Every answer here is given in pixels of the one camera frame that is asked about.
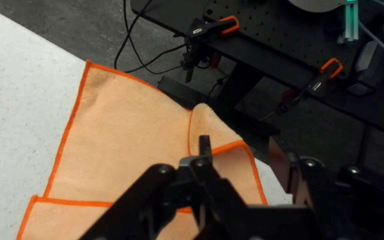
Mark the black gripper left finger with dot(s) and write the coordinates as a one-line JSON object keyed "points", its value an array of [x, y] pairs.
{"points": [[179, 200]]}

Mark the black perforated breadboard table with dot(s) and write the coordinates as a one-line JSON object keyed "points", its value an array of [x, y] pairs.
{"points": [[280, 40]]}

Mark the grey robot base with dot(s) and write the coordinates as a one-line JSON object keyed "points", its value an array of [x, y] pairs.
{"points": [[319, 4]]}

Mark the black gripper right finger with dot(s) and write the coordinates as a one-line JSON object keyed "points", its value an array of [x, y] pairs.
{"points": [[347, 204]]}

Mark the orange microfibre cloth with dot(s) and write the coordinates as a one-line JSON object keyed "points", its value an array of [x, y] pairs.
{"points": [[126, 141]]}

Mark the black power adapter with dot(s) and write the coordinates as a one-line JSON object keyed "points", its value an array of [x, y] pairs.
{"points": [[367, 67]]}

